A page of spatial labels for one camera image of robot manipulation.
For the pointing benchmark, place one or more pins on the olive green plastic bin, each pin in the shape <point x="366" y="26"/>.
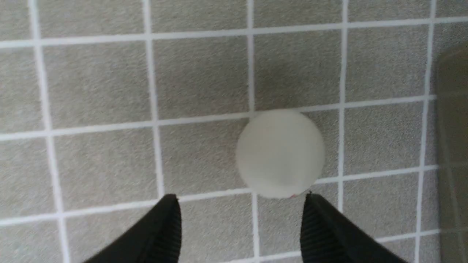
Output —
<point x="451" y="86"/>

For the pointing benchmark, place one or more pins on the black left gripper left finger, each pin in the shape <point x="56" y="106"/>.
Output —
<point x="155" y="238"/>

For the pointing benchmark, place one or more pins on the plain white table-tennis ball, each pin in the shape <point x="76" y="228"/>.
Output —
<point x="280" y="154"/>

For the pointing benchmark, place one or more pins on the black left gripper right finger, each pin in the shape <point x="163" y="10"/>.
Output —
<point x="327" y="236"/>

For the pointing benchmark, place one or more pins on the grey checked tablecloth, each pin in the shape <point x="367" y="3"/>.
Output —
<point x="107" y="105"/>

